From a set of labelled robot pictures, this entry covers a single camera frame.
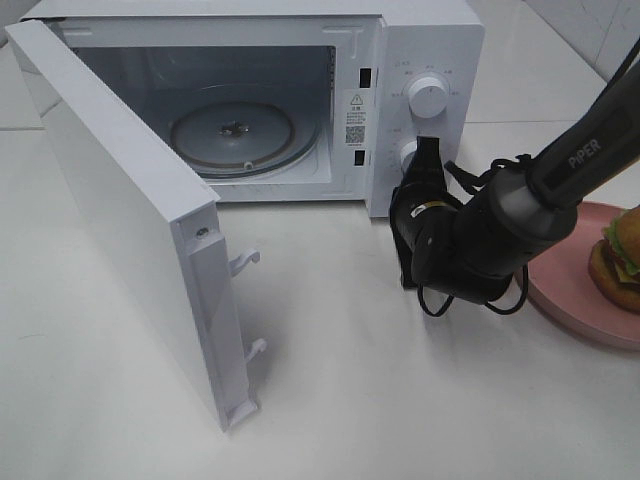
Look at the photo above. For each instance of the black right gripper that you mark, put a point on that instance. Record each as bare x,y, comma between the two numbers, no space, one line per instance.
425,168

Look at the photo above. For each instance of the pink round plate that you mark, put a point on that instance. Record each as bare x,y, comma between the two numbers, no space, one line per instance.
580,285

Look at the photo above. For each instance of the toy burger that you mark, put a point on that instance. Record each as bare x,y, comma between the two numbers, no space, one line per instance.
614,261

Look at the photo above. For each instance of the white microwave door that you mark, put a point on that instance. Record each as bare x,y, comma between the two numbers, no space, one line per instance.
153,216

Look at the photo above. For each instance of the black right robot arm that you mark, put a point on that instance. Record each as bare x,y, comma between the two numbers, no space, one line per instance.
465,235

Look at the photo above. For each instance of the lower white microwave knob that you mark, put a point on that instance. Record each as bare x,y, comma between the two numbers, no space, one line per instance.
406,155

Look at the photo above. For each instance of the white microwave knob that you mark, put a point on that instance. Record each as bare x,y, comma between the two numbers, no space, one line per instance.
427,95
406,155

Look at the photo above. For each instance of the upper white microwave knob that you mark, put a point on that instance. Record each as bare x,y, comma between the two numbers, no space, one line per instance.
427,95

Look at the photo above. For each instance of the white warning label sticker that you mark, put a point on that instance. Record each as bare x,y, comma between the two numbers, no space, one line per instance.
355,111

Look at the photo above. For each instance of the white microwave oven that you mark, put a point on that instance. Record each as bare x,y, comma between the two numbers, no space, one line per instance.
165,59

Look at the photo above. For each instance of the glass microwave turntable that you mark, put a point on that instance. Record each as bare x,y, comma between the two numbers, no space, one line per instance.
236,139

